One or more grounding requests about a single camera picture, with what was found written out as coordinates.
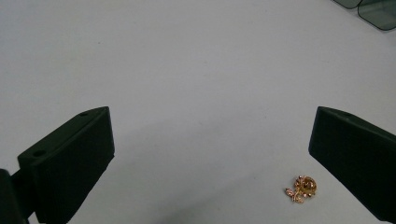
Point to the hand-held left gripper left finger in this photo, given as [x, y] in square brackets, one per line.
[67, 165]

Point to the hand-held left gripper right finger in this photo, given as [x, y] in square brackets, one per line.
[355, 155]

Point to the gold flower brooch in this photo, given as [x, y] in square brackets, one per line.
[302, 188]

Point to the dark green translucent tray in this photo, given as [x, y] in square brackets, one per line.
[348, 3]
[378, 12]

